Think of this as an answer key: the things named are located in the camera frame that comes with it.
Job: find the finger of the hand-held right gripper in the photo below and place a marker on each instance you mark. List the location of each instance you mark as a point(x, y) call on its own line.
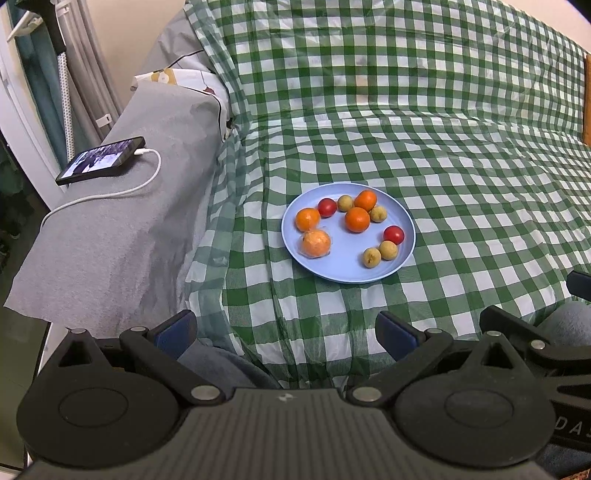
point(581, 285)
point(517, 325)

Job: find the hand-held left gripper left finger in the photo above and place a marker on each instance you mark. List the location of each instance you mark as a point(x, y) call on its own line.
point(178, 330)

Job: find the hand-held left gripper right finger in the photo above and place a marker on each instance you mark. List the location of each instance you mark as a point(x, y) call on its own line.
point(392, 332)

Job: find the yellowish green longan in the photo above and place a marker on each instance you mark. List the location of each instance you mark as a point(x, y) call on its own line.
point(345, 202)
point(371, 257)
point(378, 214)
point(388, 250)

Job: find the light blue plate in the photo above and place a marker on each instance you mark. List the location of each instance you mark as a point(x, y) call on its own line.
point(341, 249)

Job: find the red cherry tomato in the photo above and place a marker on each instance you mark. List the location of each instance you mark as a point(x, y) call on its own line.
point(327, 207)
point(393, 234)

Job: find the plastic orange mandarin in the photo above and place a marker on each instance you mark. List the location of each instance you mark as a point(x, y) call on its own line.
point(315, 243)

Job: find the small smooth orange tangerine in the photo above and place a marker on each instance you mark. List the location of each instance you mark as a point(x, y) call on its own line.
point(308, 219)
point(357, 219)
point(365, 200)

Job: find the person's right leg in jeans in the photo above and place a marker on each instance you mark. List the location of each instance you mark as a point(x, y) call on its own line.
point(570, 323)

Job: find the person's leg in jeans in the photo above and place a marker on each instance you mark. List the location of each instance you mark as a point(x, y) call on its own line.
point(570, 323)
point(221, 367)

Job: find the person's left leg in jeans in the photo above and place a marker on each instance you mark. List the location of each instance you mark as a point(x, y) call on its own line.
point(221, 367)

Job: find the grey blanket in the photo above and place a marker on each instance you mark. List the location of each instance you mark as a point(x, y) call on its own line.
point(106, 240)

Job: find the orange headboard cushion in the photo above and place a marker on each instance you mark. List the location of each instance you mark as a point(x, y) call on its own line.
point(588, 101)

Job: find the black smartphone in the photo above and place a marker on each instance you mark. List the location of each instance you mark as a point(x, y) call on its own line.
point(99, 159)

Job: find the white curtain clip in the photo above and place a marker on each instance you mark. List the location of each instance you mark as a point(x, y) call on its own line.
point(104, 120)

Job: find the green white checkered cloth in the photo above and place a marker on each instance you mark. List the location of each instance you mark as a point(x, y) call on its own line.
point(392, 92)

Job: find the black and white dotted pole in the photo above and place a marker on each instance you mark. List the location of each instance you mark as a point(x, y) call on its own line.
point(67, 106)

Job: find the grey and white floral pillow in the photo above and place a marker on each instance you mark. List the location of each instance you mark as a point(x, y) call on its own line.
point(194, 78)

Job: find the teal curtain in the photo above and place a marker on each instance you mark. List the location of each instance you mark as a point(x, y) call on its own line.
point(41, 92)

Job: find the grey curtain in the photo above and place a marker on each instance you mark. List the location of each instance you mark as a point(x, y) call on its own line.
point(92, 60)

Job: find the white door frame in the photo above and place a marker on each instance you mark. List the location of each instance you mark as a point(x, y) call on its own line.
point(18, 115)

